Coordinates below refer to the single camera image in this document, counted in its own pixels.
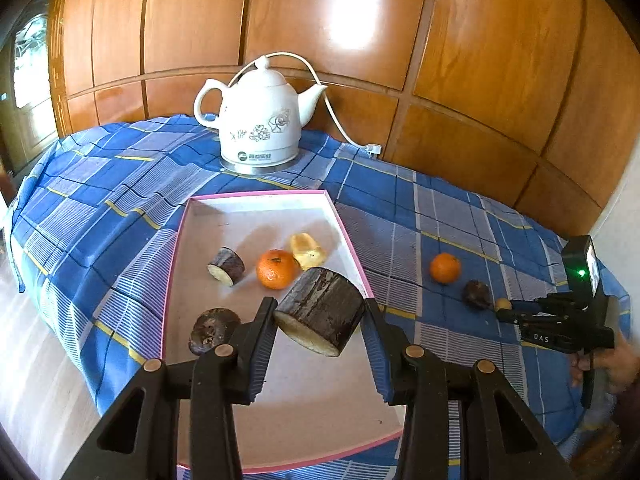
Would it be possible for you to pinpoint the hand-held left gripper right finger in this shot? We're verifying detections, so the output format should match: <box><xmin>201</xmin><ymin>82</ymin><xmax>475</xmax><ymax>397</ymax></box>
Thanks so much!
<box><xmin>360</xmin><ymin>298</ymin><xmax>576</xmax><ymax>480</ymax></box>

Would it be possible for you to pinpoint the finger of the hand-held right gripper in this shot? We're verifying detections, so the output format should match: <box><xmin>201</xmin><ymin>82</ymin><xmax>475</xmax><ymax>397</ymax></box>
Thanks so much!
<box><xmin>496</xmin><ymin>308</ymin><xmax>551</xmax><ymax>329</ymax></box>
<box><xmin>509</xmin><ymin>297</ymin><xmax>551</xmax><ymax>314</ymax></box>

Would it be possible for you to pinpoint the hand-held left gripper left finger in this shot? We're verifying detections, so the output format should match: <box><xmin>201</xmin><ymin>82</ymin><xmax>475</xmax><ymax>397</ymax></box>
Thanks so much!
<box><xmin>62</xmin><ymin>296</ymin><xmax>279</xmax><ymax>480</ymax></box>

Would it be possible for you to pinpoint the white tray with pink rim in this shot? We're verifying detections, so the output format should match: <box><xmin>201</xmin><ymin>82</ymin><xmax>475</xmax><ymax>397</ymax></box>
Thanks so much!
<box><xmin>159</xmin><ymin>189</ymin><xmax>406</xmax><ymax>475</ymax></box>

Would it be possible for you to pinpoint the sugarcane piece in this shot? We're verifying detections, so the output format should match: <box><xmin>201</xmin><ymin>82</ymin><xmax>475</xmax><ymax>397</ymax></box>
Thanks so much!
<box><xmin>207</xmin><ymin>246</ymin><xmax>246</xmax><ymax>287</ymax></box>
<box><xmin>272</xmin><ymin>267</ymin><xmax>367</xmax><ymax>358</ymax></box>

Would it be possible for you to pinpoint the yellow fruit piece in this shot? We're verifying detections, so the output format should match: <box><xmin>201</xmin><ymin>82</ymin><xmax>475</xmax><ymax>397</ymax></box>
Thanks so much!
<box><xmin>290</xmin><ymin>232</ymin><xmax>329</xmax><ymax>271</ymax></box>

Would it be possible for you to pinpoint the person's right hand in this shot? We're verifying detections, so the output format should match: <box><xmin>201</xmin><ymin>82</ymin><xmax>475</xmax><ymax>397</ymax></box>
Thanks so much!
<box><xmin>570</xmin><ymin>332</ymin><xmax>640</xmax><ymax>396</ymax></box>

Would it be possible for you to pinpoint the orange mandarin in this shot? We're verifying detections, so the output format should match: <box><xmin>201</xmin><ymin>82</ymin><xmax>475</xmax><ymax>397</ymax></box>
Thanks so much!
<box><xmin>256</xmin><ymin>249</ymin><xmax>301</xmax><ymax>291</ymax></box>
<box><xmin>430</xmin><ymin>252</ymin><xmax>462</xmax><ymax>285</ymax></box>

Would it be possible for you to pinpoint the brown patterned rug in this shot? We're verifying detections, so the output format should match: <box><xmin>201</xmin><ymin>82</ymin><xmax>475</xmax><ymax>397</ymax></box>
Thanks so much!
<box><xmin>570</xmin><ymin>410</ymin><xmax>631</xmax><ymax>466</ymax></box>

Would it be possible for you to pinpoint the blue checked cloth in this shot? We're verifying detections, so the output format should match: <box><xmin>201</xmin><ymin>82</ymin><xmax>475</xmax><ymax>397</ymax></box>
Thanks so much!
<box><xmin>9</xmin><ymin>114</ymin><xmax>630</xmax><ymax>480</ymax></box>

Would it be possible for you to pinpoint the white ceramic electric kettle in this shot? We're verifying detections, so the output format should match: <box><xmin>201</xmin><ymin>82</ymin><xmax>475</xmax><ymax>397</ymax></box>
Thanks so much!
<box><xmin>193</xmin><ymin>56</ymin><xmax>329</xmax><ymax>177</ymax></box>

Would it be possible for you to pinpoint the wooden panelled wardrobe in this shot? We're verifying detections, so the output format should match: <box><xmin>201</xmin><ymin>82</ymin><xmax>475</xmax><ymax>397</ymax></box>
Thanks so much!
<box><xmin>47</xmin><ymin>0</ymin><xmax>640</xmax><ymax>221</ymax></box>

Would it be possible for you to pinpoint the glass door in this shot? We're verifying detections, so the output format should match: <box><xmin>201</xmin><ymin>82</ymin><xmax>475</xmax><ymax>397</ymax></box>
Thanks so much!
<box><xmin>0</xmin><ymin>0</ymin><xmax>66</xmax><ymax>181</ymax></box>

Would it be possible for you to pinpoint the white kettle cable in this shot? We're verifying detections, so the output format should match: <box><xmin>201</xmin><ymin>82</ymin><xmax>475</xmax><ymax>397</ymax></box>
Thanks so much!
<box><xmin>227</xmin><ymin>51</ymin><xmax>373</xmax><ymax>151</ymax></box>

